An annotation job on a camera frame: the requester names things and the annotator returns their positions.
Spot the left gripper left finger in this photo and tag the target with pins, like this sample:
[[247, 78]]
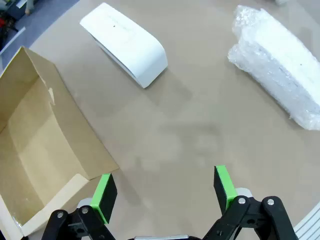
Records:
[[105, 197]]

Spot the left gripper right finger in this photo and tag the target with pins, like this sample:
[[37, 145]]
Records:
[[222, 187]]

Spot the long bubble-wrapped clock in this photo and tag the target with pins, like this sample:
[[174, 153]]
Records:
[[275, 62]]

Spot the unwrapped white clock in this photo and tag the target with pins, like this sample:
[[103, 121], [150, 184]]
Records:
[[125, 42]]

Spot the open brown cardboard box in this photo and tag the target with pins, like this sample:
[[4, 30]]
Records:
[[37, 137]]

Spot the white slatted base platform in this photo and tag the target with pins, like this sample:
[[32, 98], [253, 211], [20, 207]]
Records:
[[310, 225]]

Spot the white metal bar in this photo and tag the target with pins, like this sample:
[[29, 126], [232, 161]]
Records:
[[13, 41]]

